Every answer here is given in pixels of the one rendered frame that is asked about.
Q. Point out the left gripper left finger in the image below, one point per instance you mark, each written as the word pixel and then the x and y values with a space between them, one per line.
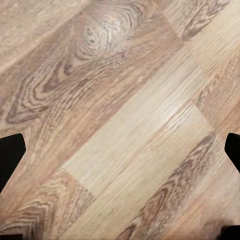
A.
pixel 12 149

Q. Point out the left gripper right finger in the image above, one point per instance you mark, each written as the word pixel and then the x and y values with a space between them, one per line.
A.
pixel 232 148

